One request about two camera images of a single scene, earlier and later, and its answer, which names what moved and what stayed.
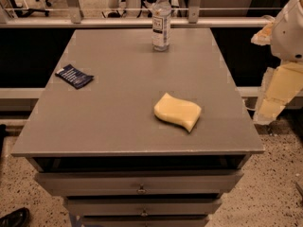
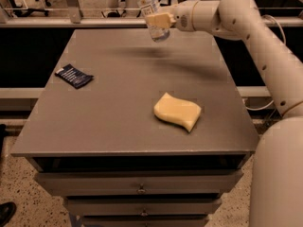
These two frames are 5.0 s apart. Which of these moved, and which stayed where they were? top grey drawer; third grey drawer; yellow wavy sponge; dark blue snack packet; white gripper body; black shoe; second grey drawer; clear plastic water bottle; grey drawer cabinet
Moved: white gripper body; black shoe; clear plastic water bottle
Stayed: top grey drawer; grey drawer cabinet; dark blue snack packet; second grey drawer; yellow wavy sponge; third grey drawer
